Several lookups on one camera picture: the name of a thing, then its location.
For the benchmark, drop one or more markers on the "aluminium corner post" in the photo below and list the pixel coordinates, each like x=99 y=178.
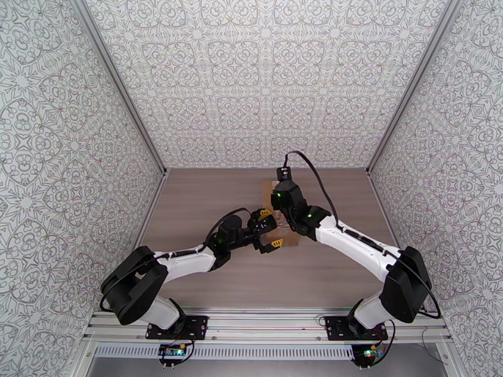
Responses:
x=413 y=83
x=120 y=83

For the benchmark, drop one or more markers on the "aluminium table edge strip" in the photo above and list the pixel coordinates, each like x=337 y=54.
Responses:
x=379 y=199
x=155 y=199

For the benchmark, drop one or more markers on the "perforated metal vent strip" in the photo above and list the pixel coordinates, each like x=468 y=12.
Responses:
x=255 y=351

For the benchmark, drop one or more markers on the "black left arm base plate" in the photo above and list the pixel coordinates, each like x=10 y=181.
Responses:
x=196 y=326

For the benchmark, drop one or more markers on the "brown cardboard express box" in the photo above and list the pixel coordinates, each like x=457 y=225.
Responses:
x=290 y=239

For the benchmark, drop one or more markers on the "clear packing tape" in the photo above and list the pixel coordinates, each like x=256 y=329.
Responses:
x=281 y=221

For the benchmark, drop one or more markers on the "aluminium mounting rail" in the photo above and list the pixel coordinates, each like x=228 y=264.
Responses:
x=267 y=323

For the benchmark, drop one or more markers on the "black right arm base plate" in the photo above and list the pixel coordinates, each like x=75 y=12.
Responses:
x=336 y=328

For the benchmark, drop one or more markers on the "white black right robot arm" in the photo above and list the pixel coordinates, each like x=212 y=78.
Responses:
x=353 y=242

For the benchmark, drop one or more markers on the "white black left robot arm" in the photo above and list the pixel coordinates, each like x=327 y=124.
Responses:
x=184 y=262

